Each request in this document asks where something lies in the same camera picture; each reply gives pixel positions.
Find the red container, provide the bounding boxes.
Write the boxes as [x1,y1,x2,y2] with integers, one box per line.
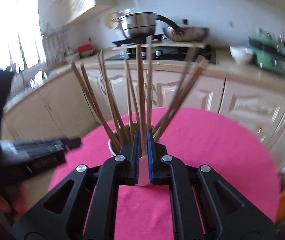
[77,43,94,53]

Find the pink cylindrical cup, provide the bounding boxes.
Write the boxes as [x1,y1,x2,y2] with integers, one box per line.
[108,122,151,186]

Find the person left hand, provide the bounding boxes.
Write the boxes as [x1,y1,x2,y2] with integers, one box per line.
[0,184,27,216]

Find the green electric grill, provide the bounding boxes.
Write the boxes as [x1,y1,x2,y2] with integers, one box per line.
[248,31,285,77]

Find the black gas cooktop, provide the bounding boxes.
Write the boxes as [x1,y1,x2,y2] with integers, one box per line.
[106,45,217,64]

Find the pink tablecloth round table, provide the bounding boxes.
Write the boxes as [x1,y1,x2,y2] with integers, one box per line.
[47,107,281,240]

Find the lower cabinets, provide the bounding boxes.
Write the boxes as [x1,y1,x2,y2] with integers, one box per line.
[0,62,285,170]

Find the steel stock pot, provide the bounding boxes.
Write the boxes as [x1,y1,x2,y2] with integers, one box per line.
[113,12,156,39]

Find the white bowl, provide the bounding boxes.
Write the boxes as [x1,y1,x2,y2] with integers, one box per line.
[229,46,254,66]

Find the hanging utensil rack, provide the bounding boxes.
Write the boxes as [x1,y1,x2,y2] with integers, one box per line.
[42,24,69,66]

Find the dark wooden chopstick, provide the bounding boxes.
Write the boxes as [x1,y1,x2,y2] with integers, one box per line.
[71,62,121,152]

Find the steel wok with lid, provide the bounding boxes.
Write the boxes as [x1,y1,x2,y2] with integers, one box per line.
[155,15,210,42]

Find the round yellow trivet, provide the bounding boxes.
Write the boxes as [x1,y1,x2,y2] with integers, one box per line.
[104,12,121,30]

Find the window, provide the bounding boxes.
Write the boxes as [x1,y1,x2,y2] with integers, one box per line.
[0,0,46,73]

